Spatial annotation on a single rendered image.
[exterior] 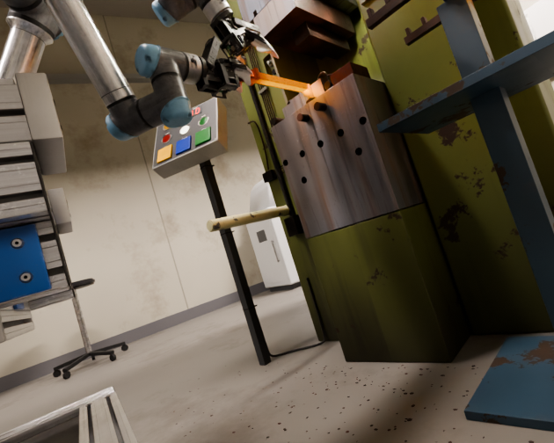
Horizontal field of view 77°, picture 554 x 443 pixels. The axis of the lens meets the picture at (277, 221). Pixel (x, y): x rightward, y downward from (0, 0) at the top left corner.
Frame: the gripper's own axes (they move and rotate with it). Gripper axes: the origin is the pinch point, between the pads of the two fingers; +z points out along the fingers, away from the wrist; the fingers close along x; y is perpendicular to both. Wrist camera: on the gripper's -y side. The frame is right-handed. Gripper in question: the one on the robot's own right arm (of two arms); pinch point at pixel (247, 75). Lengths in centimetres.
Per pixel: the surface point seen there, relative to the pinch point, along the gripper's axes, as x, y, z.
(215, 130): -38.5, -0.7, 14.8
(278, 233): -191, 36, 192
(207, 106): -46, -16, 21
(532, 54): 64, 35, -1
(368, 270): 5, 69, 22
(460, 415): 31, 101, -2
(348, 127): 14.9, 23.8, 21.9
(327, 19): 8, -27, 47
